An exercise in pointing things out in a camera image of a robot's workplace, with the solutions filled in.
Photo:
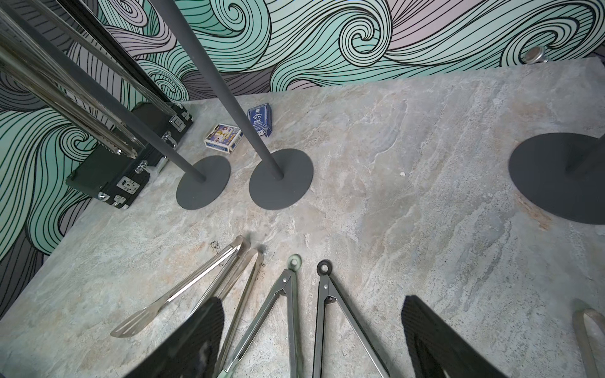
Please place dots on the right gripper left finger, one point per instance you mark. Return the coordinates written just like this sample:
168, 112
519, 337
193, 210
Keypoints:
192, 350

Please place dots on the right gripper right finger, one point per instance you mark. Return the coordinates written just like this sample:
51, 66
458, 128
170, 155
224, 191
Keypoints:
435, 349

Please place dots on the steel tongs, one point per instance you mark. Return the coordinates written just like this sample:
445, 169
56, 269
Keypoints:
142, 318
99, 53
33, 61
230, 336
583, 313

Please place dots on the black tongs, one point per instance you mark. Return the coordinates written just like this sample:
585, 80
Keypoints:
330, 295

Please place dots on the grey utensil stand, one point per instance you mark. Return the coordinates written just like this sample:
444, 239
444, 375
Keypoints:
563, 174
201, 184
282, 178

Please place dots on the colourful card box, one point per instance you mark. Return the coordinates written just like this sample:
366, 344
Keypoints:
224, 138

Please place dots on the blue card box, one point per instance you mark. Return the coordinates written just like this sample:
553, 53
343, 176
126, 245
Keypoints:
261, 119

